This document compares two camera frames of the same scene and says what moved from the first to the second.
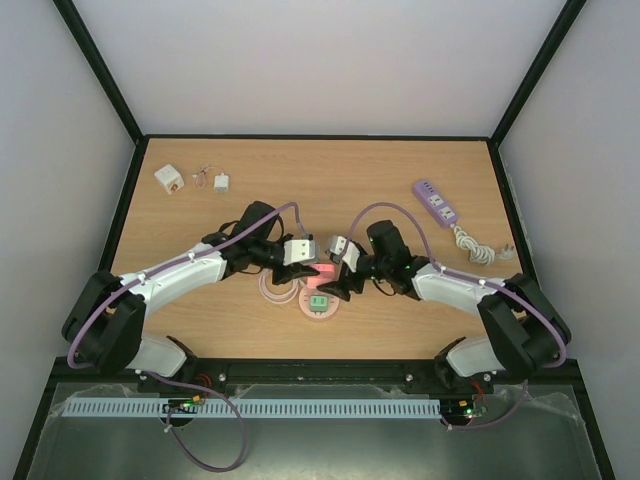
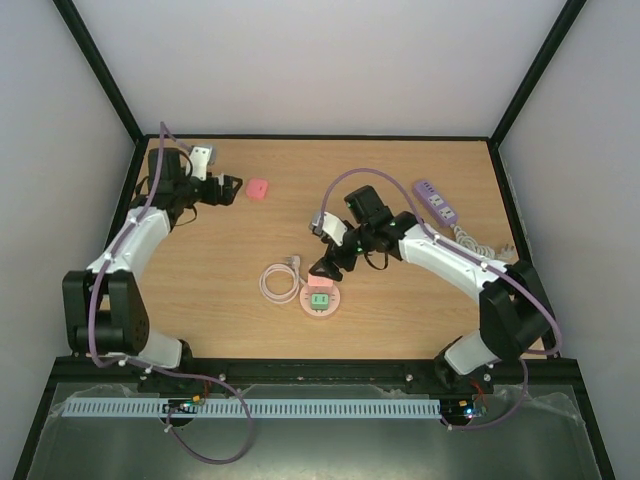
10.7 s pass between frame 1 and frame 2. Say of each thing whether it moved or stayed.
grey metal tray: stayed
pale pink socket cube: stayed
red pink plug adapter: moved
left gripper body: moved
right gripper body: moved
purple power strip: stayed
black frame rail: stayed
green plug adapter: stayed
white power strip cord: stayed
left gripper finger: moved
